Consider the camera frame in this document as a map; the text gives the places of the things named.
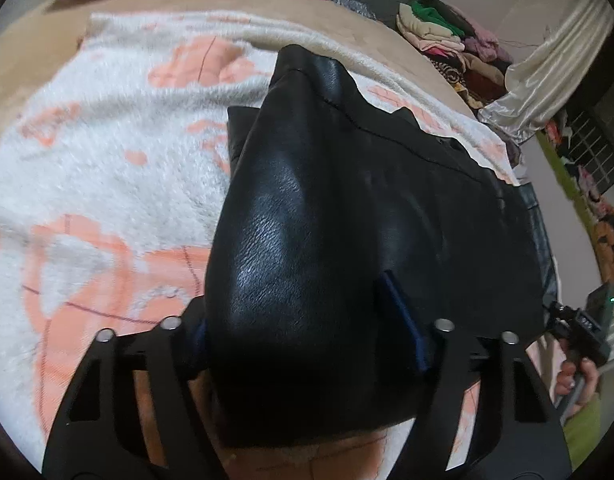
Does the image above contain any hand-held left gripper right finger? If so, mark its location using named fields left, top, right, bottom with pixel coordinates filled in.
left=381, top=269, right=574, bottom=480

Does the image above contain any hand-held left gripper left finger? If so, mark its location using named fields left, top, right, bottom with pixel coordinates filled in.
left=42, top=299, right=224, bottom=480

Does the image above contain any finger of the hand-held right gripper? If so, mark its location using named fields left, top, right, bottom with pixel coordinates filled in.
left=542, top=301, right=575, bottom=341

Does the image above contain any black leather jacket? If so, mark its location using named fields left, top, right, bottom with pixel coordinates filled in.
left=206, top=44, right=560, bottom=450

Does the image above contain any pile of folded clothes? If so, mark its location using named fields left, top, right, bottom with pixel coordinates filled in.
left=396, top=0, right=514, bottom=107

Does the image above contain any person's right hand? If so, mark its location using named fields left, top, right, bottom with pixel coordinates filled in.
left=556, top=359, right=600, bottom=413

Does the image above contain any colourful printed cloth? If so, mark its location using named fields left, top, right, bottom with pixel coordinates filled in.
left=579, top=170, right=614, bottom=286

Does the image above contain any window grille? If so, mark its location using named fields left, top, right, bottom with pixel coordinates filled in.
left=562, top=109, right=614, bottom=193

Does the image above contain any white pink fluffy blanket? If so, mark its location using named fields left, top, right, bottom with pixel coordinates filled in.
left=0, top=10, right=562, bottom=480

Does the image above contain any cream satin curtain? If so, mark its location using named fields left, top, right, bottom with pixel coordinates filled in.
left=478, top=0, right=614, bottom=144

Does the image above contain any beige bed sheet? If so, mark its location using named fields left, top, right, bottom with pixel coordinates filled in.
left=0, top=0, right=480, bottom=156

